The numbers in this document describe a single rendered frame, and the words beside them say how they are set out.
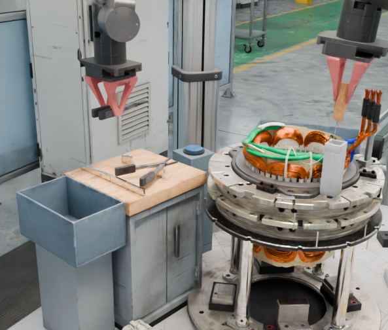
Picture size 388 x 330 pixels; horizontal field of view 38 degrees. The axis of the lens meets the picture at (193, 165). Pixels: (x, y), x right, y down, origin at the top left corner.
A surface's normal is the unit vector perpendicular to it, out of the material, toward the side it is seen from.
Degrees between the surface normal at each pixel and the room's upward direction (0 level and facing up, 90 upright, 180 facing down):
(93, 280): 90
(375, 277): 0
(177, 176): 0
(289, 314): 90
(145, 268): 90
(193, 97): 90
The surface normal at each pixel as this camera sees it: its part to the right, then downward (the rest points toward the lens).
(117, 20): 0.36, 0.37
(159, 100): 0.85, 0.22
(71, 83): -0.53, 0.31
